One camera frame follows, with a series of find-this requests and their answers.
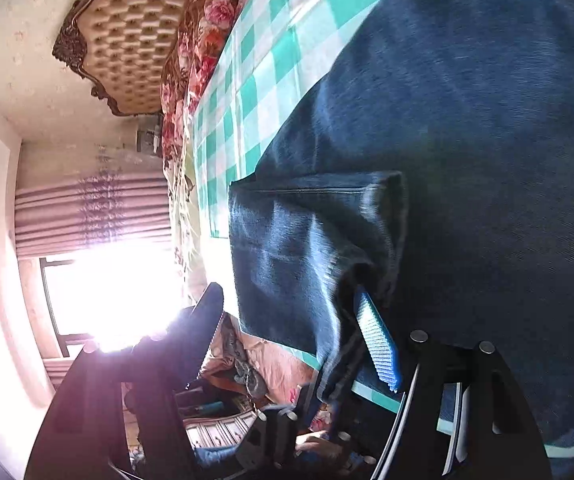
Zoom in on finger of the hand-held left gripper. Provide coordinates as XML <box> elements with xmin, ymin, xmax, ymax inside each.
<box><xmin>232</xmin><ymin>406</ymin><xmax>300</xmax><ymax>480</ymax></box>
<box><xmin>298</xmin><ymin>384</ymin><xmax>322</xmax><ymax>428</ymax></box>

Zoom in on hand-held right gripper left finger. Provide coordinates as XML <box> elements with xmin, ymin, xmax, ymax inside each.
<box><xmin>24</xmin><ymin>284</ymin><xmax>225</xmax><ymax>480</ymax></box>

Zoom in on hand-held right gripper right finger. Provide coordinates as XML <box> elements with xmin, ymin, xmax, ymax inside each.
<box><xmin>353</xmin><ymin>291</ymin><xmax>552</xmax><ymax>480</ymax></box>

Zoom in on blue denim pants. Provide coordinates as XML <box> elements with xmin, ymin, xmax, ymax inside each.
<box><xmin>227</xmin><ymin>0</ymin><xmax>574</xmax><ymax>458</ymax></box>

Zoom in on pale drawer cabinet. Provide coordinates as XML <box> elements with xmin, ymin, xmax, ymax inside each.
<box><xmin>184</xmin><ymin>406</ymin><xmax>262</xmax><ymax>455</ymax></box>

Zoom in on pale floral bedding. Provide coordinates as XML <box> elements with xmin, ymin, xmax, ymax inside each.
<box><xmin>199</xmin><ymin>312</ymin><xmax>329</xmax><ymax>413</ymax></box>

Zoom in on bright window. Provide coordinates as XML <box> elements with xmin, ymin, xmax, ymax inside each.
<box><xmin>40</xmin><ymin>254</ymin><xmax>190</xmax><ymax>357</ymax></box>

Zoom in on cream floral bedsheet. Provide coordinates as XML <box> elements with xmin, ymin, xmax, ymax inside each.
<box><xmin>166</xmin><ymin>157</ymin><xmax>210</xmax><ymax>303</ymax></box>

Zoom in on pink striped curtain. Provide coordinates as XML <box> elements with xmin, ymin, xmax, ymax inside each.
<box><xmin>14</xmin><ymin>169</ymin><xmax>174</xmax><ymax>391</ymax></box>

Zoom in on red floral blanket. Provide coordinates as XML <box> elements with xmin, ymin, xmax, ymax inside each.
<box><xmin>159</xmin><ymin>0</ymin><xmax>274</xmax><ymax>176</ymax></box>

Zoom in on tufted tan carved headboard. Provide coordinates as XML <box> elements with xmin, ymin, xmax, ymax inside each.
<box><xmin>52</xmin><ymin>0</ymin><xmax>228</xmax><ymax>118</ymax></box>

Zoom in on grey wall box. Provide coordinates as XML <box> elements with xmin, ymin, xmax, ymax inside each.
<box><xmin>134</xmin><ymin>114</ymin><xmax>164</xmax><ymax>155</ymax></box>

